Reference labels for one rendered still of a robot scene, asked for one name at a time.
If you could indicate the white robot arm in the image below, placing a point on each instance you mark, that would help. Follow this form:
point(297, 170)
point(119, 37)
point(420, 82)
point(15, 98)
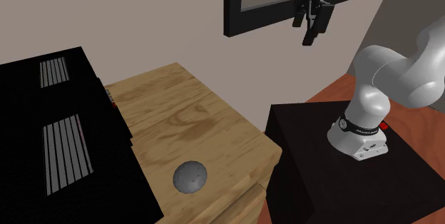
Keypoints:
point(372, 77)

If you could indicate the black framed window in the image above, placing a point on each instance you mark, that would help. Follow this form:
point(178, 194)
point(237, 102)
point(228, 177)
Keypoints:
point(233, 4)

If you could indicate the wooden chest of drawers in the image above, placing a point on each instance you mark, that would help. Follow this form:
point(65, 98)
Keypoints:
point(180, 115)

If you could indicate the black robot stand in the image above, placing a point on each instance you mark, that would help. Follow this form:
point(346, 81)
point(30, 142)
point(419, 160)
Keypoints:
point(347, 188)

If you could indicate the grey ball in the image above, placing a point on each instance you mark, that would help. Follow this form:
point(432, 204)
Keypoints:
point(190, 177)

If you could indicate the black appliance with grey vents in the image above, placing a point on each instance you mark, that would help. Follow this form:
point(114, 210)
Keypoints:
point(24, 112)

